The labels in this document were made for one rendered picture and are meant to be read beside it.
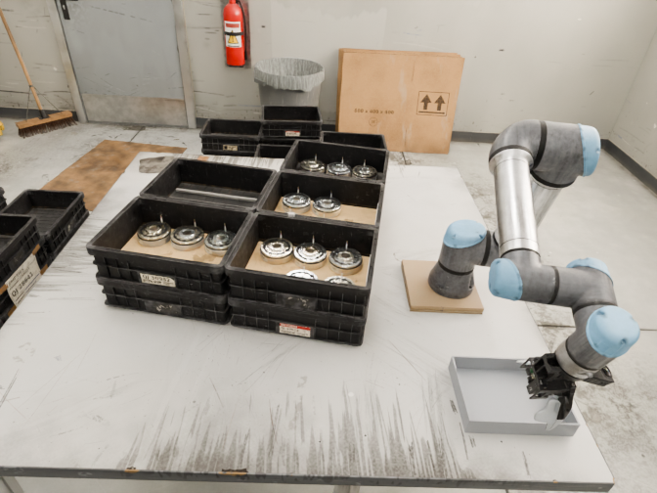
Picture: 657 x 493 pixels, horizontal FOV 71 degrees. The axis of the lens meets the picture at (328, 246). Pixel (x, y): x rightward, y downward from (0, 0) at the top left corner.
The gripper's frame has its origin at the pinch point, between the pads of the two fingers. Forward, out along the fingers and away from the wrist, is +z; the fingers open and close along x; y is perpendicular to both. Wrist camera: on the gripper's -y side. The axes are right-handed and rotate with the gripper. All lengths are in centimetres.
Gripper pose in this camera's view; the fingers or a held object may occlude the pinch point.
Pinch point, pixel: (539, 395)
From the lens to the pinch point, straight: 119.8
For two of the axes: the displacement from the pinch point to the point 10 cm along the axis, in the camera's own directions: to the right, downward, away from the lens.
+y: -10.0, 0.0, -0.9
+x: 0.5, 8.0, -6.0
